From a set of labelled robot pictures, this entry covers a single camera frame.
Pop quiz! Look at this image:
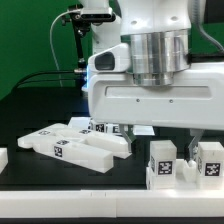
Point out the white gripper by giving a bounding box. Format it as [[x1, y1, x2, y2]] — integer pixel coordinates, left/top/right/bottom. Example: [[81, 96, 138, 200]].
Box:
[[88, 43, 224, 161]]

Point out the white chair seat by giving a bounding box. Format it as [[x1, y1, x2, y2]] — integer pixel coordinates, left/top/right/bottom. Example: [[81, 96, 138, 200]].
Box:
[[145, 158, 224, 191]]

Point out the white chair back frame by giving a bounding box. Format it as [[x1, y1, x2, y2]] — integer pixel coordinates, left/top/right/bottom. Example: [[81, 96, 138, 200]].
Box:
[[17, 124, 131, 173]]

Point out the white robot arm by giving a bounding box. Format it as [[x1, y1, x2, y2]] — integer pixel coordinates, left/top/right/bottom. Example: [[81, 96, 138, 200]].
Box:
[[87, 0, 224, 156]]

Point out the white tagged cube right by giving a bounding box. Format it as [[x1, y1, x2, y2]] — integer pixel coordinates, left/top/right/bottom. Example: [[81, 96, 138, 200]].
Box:
[[112, 124, 121, 135]]

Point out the white tagged cube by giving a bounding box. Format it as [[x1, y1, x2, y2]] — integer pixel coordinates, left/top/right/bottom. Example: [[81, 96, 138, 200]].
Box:
[[90, 120, 106, 133], [112, 124, 121, 135]]

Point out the white tagged cube left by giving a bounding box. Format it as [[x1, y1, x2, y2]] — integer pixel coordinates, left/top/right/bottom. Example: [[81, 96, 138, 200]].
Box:
[[90, 120, 106, 133]]

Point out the white tagged flat plate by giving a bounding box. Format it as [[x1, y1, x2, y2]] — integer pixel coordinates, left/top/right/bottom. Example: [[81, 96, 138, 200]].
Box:
[[68, 117, 154, 136]]

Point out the white front fence bar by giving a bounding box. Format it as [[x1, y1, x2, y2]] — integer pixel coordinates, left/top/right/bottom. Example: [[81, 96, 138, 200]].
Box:
[[0, 190, 224, 218]]

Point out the white fence bar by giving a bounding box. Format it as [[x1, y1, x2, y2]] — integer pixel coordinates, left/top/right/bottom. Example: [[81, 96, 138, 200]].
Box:
[[0, 148, 8, 174], [0, 190, 224, 218]]

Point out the white left fence bar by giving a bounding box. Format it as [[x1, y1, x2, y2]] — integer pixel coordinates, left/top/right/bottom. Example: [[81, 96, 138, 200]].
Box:
[[0, 148, 8, 174]]

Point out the black base cable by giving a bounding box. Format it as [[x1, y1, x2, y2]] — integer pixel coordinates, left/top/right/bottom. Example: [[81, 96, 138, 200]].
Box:
[[12, 69, 87, 93]]

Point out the black rear camera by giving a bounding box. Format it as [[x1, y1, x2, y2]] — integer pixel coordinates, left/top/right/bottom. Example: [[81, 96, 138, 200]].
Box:
[[80, 8, 115, 23]]

